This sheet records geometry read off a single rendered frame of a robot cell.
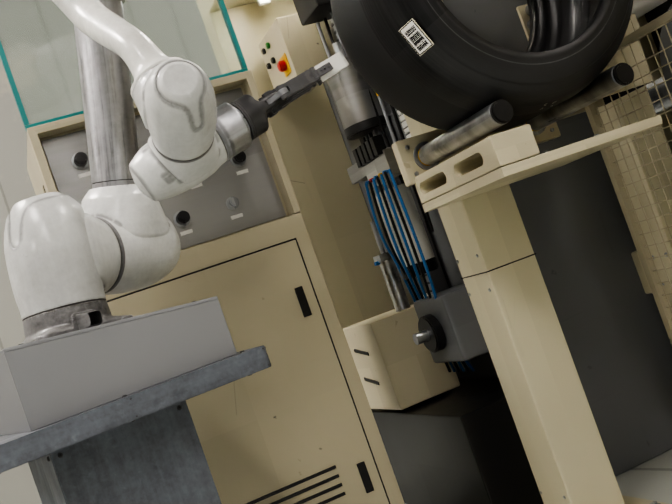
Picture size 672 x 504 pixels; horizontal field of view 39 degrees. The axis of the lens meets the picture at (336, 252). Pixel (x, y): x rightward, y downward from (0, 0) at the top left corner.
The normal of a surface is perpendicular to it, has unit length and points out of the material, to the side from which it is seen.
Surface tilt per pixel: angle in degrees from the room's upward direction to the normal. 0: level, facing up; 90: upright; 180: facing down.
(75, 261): 91
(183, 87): 81
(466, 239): 90
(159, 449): 90
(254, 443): 90
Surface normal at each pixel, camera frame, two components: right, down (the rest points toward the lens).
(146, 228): 0.81, -0.17
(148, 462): 0.45, -0.18
